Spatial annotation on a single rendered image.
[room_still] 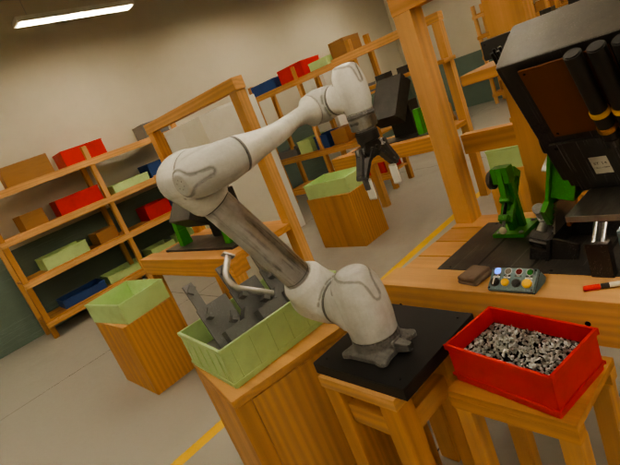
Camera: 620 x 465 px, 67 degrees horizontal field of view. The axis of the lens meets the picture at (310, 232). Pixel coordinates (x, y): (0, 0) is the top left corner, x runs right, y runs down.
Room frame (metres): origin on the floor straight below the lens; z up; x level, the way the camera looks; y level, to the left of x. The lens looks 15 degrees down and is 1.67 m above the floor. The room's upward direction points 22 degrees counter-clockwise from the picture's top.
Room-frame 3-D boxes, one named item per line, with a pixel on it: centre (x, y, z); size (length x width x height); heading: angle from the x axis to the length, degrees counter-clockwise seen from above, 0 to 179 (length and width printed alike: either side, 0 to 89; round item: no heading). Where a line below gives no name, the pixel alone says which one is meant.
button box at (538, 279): (1.33, -0.55, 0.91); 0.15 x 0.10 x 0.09; 36
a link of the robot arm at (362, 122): (1.51, -0.29, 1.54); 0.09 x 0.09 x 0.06
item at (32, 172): (7.13, 2.66, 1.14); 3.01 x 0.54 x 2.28; 130
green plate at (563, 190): (1.38, -0.81, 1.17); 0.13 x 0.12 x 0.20; 36
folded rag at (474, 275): (1.48, -0.48, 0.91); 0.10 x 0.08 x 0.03; 116
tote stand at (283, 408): (1.89, 0.30, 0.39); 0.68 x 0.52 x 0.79; 116
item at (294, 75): (7.82, -0.83, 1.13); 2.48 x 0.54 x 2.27; 40
